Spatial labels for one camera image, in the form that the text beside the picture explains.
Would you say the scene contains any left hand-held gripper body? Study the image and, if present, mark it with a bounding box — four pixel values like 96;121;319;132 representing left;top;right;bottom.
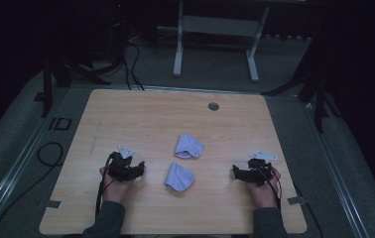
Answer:
107;145;139;182

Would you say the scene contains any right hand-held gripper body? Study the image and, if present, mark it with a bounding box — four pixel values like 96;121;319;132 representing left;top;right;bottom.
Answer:
245;150;280;186

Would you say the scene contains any person's left hand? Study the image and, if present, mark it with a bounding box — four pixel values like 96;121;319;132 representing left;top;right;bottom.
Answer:
98;166;134;204

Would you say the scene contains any person's right hand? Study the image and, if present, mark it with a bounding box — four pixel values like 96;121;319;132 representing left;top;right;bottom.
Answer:
246;166;283;209

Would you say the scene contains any light purple cloth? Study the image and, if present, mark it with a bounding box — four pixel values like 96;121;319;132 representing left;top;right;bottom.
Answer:
164;161;196;192
174;133;205;160

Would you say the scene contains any black tripod stand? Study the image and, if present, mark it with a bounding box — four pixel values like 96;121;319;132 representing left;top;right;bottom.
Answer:
41;54;112;119
260;63;342;135

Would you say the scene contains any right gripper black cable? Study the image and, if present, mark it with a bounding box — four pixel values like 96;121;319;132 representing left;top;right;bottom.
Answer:
257;166;283;210

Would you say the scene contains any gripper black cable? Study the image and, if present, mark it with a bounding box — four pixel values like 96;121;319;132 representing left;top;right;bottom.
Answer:
257;166;283;210
94;153;117;220

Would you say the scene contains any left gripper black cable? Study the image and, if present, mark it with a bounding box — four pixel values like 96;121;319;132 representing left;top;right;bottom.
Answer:
94;153;117;220

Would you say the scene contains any thin black floor cable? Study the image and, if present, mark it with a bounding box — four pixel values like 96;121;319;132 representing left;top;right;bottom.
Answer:
292;182;324;238

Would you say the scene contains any aluminium floor rail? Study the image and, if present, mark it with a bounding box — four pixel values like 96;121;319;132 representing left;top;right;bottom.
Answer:
299;98;372;238
0;86;71;238

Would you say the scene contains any white metal stand frame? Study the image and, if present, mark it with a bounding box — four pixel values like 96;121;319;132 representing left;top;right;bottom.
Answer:
172;0;272;83

